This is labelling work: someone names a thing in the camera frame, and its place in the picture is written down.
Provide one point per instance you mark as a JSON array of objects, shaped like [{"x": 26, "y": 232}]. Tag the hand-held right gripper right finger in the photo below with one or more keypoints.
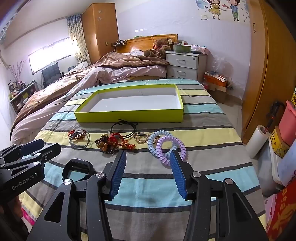
[{"x": 178, "y": 176}]

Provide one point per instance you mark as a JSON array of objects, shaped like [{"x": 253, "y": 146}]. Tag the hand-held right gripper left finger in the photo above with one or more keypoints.
[{"x": 118, "y": 176}]

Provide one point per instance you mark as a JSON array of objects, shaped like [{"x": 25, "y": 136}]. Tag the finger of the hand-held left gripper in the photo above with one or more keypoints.
[
  {"x": 49, "y": 150},
  {"x": 32, "y": 146}
]

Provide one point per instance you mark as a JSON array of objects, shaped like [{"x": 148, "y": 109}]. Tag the transparent grey wristband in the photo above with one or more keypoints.
[{"x": 78, "y": 147}]

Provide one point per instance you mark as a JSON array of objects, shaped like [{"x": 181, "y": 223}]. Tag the black wristband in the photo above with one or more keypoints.
[{"x": 77, "y": 163}]

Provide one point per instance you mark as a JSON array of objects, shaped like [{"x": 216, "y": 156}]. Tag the white tray with green rim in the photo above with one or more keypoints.
[{"x": 138, "y": 102}]

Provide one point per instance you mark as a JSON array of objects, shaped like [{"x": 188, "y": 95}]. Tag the cluttered wooden shelf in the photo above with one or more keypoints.
[{"x": 22, "y": 97}]

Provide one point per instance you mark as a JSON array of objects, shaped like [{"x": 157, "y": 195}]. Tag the black office chair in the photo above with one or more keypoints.
[{"x": 50, "y": 73}]

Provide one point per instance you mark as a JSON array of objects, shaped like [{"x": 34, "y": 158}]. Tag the decorative dry branches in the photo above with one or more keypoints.
[{"x": 17, "y": 71}]

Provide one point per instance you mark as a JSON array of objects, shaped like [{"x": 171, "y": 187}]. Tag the bed with brown blanket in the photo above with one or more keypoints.
[{"x": 92, "y": 76}]

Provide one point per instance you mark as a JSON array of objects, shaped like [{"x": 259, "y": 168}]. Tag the white paper roll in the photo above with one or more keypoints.
[{"x": 256, "y": 141}]

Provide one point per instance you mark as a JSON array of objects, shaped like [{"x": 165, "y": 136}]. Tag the window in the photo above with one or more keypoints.
[{"x": 50, "y": 55}]

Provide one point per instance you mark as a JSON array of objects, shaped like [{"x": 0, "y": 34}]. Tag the cardboard box of books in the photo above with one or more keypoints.
[{"x": 217, "y": 85}]

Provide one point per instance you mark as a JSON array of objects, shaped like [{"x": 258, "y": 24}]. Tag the yellow printed box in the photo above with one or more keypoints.
[{"x": 278, "y": 143}]

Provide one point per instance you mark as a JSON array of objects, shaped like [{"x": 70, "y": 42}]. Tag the white nightstand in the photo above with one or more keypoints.
[{"x": 185, "y": 64}]

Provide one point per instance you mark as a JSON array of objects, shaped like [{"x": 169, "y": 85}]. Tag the red printed box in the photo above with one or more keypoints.
[{"x": 284, "y": 213}]

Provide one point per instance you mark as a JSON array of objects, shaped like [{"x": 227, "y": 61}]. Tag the black and red tool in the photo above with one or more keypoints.
[{"x": 274, "y": 113}]

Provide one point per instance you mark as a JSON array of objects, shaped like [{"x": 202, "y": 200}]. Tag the floral curtain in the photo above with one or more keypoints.
[{"x": 78, "y": 39}]

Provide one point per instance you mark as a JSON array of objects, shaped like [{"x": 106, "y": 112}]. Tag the pink plastic bin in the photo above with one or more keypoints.
[{"x": 289, "y": 125}]

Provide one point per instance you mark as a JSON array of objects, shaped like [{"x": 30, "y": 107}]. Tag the brown teddy bear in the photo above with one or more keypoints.
[{"x": 159, "y": 52}]

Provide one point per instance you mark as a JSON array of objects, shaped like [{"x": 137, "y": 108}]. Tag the green basin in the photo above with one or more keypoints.
[{"x": 182, "y": 48}]

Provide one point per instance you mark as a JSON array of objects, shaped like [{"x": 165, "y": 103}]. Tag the power strip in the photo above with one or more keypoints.
[{"x": 120, "y": 42}]

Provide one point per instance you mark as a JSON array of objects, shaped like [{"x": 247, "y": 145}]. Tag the tall narrow wooden cabinet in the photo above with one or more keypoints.
[{"x": 101, "y": 32}]

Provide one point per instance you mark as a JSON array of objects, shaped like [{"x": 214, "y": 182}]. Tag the wooden headboard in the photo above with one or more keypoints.
[{"x": 141, "y": 42}]

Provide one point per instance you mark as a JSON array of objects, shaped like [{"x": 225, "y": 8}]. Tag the large wooden wardrobe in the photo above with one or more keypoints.
[{"x": 270, "y": 69}]

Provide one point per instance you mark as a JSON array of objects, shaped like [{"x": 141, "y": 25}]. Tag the cartoon wall sticker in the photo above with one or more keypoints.
[{"x": 219, "y": 9}]

